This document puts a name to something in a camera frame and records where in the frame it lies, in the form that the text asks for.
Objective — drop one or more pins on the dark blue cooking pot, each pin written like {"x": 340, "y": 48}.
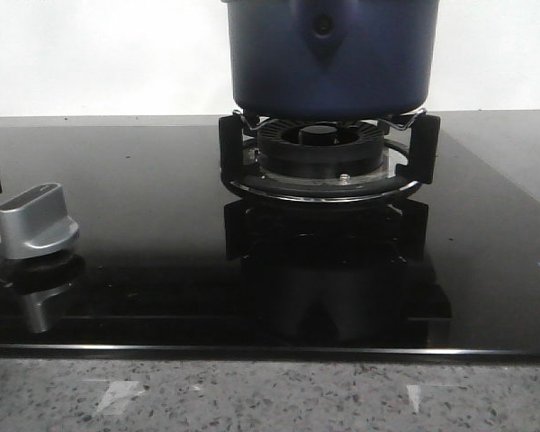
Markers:
{"x": 331, "y": 60}

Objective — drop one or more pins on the black pot support grate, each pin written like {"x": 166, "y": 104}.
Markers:
{"x": 410, "y": 142}

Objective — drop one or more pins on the black round gas burner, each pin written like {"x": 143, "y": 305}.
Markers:
{"x": 313, "y": 152}

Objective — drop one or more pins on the black glass gas cooktop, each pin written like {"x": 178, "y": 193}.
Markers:
{"x": 170, "y": 264}

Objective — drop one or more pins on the silver stove control knob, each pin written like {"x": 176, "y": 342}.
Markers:
{"x": 36, "y": 223}

